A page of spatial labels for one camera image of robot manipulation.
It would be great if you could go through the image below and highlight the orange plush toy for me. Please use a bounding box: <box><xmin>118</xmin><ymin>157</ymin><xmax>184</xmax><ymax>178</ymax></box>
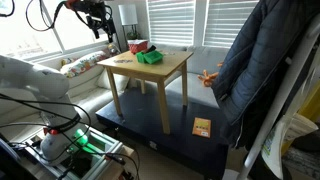
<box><xmin>196</xmin><ymin>61</ymin><xmax>225</xmax><ymax>88</ymax></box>

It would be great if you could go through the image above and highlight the floral print pillow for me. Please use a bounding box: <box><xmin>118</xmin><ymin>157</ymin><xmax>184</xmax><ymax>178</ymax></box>
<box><xmin>59</xmin><ymin>49</ymin><xmax>111</xmax><ymax>79</ymax></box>

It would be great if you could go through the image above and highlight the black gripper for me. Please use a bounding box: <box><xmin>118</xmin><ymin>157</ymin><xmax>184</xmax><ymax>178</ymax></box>
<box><xmin>85</xmin><ymin>3</ymin><xmax>117</xmax><ymax>44</ymax></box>

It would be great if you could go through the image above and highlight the small black tool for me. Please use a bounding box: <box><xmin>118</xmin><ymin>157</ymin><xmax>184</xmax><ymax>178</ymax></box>
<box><xmin>144</xmin><ymin>44</ymin><xmax>157</xmax><ymax>55</ymax></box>

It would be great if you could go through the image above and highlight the green storage box with lid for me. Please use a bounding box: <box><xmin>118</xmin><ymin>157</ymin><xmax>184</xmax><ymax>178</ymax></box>
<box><xmin>135</xmin><ymin>49</ymin><xmax>165</xmax><ymax>65</ymax></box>

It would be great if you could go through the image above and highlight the cable with red clip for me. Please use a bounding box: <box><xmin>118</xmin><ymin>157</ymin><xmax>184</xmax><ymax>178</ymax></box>
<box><xmin>104</xmin><ymin>152</ymin><xmax>141</xmax><ymax>180</ymax></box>

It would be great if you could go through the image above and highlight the beige cushion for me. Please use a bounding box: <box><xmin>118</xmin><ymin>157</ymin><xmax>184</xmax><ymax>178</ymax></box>
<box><xmin>96</xmin><ymin>68</ymin><xmax>131</xmax><ymax>93</ymax></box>

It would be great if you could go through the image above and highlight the white clothes rack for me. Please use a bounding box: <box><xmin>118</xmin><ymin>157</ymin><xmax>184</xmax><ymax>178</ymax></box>
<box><xmin>235</xmin><ymin>13</ymin><xmax>320</xmax><ymax>180</ymax></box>

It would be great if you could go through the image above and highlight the white window blind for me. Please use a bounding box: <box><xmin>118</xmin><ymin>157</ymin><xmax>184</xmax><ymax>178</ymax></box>
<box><xmin>146</xmin><ymin>0</ymin><xmax>196</xmax><ymax>47</ymax></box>
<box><xmin>202</xmin><ymin>0</ymin><xmax>260</xmax><ymax>49</ymax></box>

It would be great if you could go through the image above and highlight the floor lamp with white shade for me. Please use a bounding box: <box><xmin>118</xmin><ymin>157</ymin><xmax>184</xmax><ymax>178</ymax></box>
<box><xmin>117</xmin><ymin>3</ymin><xmax>139</xmax><ymax>42</ymax></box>

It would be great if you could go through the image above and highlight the dark navy low platform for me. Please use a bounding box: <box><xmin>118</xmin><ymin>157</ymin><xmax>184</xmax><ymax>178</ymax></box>
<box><xmin>95</xmin><ymin>87</ymin><xmax>231</xmax><ymax>180</ymax></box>

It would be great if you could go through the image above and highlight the dark blue puffer jacket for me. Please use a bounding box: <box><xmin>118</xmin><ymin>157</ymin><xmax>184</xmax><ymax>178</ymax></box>
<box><xmin>211</xmin><ymin>0</ymin><xmax>320</xmax><ymax>152</ymax></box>

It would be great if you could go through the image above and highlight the red patterned gift box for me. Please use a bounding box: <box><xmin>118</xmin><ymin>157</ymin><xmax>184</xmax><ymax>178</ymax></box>
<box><xmin>127</xmin><ymin>39</ymin><xmax>149</xmax><ymax>55</ymax></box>

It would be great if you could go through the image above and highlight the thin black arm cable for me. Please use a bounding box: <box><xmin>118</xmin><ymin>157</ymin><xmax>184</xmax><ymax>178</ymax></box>
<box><xmin>0</xmin><ymin>0</ymin><xmax>93</xmax><ymax>163</ymax></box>

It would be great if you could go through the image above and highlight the orange booklet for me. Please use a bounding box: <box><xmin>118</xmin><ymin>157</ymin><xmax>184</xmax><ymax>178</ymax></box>
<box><xmin>191</xmin><ymin>116</ymin><xmax>212</xmax><ymax>139</ymax></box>

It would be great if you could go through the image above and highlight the light wooden table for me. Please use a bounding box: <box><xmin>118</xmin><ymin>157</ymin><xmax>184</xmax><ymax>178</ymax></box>
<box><xmin>96</xmin><ymin>49</ymin><xmax>195</xmax><ymax>136</ymax></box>

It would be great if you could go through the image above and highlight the white bag with green print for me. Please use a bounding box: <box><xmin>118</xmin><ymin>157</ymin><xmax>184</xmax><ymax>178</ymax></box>
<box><xmin>261</xmin><ymin>112</ymin><xmax>320</xmax><ymax>180</ymax></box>

